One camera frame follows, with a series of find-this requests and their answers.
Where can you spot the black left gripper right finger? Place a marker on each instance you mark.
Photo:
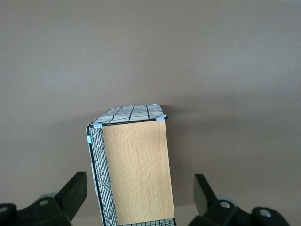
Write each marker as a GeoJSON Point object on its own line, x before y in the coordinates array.
{"type": "Point", "coordinates": [203, 195]}

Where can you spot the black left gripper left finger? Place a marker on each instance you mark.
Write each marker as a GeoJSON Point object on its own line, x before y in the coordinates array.
{"type": "Point", "coordinates": [70, 193]}

